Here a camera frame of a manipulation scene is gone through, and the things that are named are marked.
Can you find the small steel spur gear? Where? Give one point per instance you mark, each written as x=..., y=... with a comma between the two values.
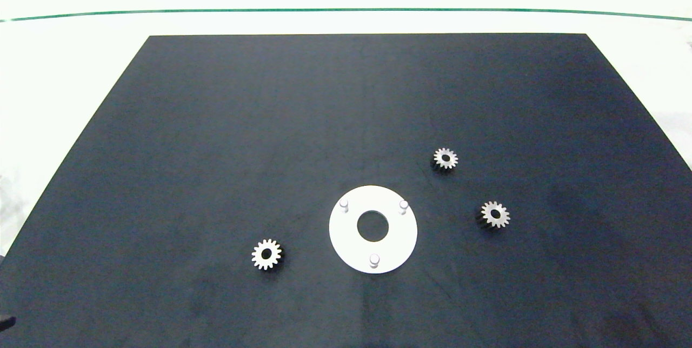
x=503, y=215
x=452, y=159
x=259, y=254

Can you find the dark rectangular mat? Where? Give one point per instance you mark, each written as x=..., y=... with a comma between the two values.
x=216, y=148

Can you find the round white pin plate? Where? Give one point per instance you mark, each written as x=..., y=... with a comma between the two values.
x=346, y=241

